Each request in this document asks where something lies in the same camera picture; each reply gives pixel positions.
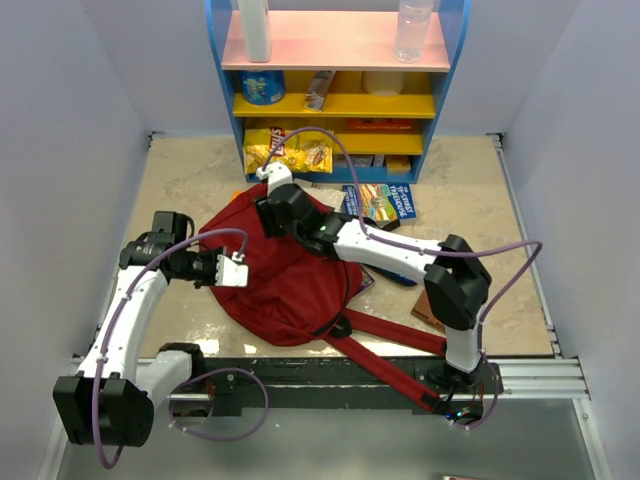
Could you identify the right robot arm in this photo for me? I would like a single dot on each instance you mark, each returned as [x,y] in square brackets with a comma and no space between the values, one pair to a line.
[455,281]

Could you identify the yellow small box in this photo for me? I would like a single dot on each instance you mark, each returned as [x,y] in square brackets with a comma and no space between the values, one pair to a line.
[397,164]

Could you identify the brown leather wallet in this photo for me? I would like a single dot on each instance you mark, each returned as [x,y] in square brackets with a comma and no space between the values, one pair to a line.
[422,311]

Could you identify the cream white jar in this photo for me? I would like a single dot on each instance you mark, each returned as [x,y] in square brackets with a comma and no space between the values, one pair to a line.
[383,83]

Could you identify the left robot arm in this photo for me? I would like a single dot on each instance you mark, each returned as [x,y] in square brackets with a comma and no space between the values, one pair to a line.
[108,399]

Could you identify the blue Treehouse book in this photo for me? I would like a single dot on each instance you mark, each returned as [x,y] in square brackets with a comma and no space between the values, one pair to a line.
[381,203]

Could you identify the yellow Lays chips bag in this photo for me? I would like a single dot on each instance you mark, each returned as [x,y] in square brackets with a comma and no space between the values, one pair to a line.
[309,151]

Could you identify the white small carton boxes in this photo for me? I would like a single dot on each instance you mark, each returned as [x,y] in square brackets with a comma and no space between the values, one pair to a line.
[359,160]

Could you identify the red backpack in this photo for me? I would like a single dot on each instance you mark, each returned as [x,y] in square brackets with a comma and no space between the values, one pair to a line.
[293,298]

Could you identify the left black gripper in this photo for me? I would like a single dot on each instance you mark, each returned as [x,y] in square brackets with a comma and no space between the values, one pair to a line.
[211,281]

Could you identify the blue shelf unit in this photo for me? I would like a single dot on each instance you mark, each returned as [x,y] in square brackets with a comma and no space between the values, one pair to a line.
[350,43]

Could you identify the white coffee cover book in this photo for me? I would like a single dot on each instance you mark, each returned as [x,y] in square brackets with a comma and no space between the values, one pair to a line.
[328,196]

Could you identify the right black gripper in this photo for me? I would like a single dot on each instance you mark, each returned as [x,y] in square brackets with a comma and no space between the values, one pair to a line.
[266,216]

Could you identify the clear plastic water bottle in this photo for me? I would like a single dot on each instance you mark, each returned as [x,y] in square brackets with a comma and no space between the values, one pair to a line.
[412,27]

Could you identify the blue pencil case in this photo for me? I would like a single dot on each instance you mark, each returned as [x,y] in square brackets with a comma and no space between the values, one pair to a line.
[394,277]

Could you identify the orange Treehouse book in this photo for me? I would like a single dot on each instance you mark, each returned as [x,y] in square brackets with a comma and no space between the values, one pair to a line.
[239,193]

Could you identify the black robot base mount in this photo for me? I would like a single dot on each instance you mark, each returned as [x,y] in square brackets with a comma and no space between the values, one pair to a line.
[322,383]

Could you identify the red flat snack box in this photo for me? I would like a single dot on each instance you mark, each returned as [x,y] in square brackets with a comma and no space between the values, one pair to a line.
[380,124]

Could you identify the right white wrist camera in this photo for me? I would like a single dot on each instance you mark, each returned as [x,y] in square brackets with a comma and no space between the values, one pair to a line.
[274,175]

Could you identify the purple book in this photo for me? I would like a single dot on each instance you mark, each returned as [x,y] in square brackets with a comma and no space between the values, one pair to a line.
[367,280]

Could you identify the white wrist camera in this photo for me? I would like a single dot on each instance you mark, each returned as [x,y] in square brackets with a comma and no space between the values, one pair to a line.
[231,271]
[274,175]

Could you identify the white tall bottle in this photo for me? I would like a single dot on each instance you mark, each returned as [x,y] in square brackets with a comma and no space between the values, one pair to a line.
[254,16]

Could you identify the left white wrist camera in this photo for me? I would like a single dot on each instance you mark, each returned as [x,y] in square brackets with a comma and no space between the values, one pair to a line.
[231,271]

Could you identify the blue snack canister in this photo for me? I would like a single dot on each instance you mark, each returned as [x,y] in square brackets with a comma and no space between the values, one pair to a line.
[262,88]

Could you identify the brown wrapped snack bar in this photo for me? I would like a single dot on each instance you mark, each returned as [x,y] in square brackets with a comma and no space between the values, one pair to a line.
[318,90]

